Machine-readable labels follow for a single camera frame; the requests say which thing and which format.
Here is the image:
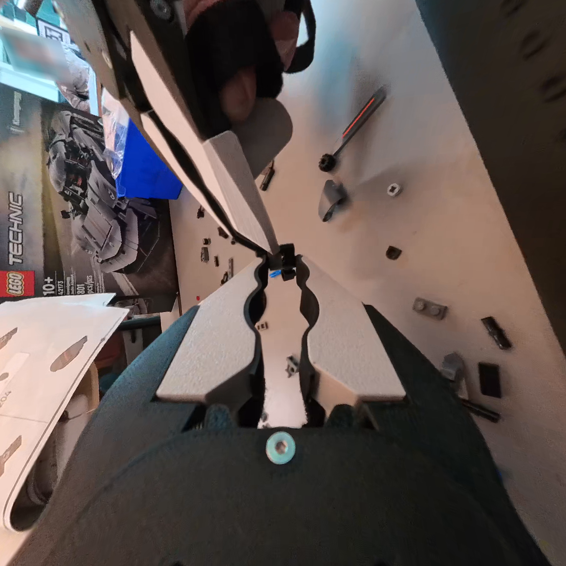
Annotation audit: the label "dark printed lego box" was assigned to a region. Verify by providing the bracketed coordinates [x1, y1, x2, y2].
[0, 84, 180, 310]

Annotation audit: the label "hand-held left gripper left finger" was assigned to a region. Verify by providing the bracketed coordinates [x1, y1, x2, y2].
[157, 258, 268, 428]

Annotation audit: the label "thick black lego pin connector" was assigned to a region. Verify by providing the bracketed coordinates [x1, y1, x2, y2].
[481, 316, 513, 350]

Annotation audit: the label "lego instruction booklet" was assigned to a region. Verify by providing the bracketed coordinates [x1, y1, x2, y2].
[0, 292, 130, 531]

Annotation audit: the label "black dotted chair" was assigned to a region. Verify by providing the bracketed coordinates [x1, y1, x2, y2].
[416, 0, 566, 350]

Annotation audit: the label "grey curved lego wedge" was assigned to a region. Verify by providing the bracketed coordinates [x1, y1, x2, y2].
[317, 179, 347, 222]

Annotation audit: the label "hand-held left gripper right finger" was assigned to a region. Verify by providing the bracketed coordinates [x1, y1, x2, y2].
[295, 256, 407, 427]

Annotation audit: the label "light grey lego axle connector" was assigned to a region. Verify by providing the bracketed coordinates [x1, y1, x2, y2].
[440, 352, 469, 396]

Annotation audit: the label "blue plastic bin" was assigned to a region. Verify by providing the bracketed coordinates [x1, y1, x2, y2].
[114, 119, 183, 200]

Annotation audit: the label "dark grey lego connector assembly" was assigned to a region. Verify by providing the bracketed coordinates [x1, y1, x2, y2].
[265, 250, 296, 282]

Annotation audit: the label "grey two-stud lego plate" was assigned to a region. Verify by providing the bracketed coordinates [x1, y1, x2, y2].
[412, 297, 448, 320]

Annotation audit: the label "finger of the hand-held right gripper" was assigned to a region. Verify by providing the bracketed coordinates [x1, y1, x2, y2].
[129, 32, 282, 257]
[141, 111, 267, 258]

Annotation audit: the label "person's right hand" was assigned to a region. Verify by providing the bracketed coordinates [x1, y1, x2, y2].
[184, 0, 302, 123]

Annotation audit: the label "red-striped dark lego tile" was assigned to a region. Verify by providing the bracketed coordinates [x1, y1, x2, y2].
[334, 86, 387, 155]

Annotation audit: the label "black lego tile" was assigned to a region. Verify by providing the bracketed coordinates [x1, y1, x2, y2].
[478, 363, 502, 399]

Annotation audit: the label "long black lego pin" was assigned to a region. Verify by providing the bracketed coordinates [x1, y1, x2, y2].
[460, 398, 501, 423]

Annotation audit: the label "clear plastic bags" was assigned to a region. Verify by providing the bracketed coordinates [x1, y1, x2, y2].
[101, 88, 133, 177]

